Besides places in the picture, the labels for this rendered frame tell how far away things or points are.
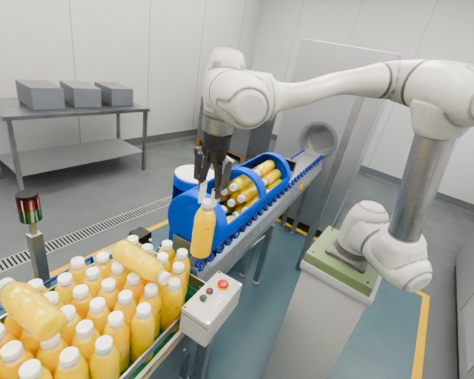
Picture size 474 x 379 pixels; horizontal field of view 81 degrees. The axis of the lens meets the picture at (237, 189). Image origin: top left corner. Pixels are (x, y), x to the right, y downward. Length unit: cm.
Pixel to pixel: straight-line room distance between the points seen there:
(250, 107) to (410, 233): 73
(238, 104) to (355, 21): 584
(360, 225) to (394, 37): 512
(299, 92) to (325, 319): 110
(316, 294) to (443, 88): 96
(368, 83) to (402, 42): 519
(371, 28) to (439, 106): 541
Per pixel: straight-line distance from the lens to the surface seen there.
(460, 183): 618
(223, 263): 139
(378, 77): 93
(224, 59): 72
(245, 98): 54
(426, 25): 609
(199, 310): 89
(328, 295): 139
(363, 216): 123
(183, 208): 121
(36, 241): 122
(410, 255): 112
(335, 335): 151
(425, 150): 94
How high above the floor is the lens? 179
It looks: 26 degrees down
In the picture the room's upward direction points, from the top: 11 degrees clockwise
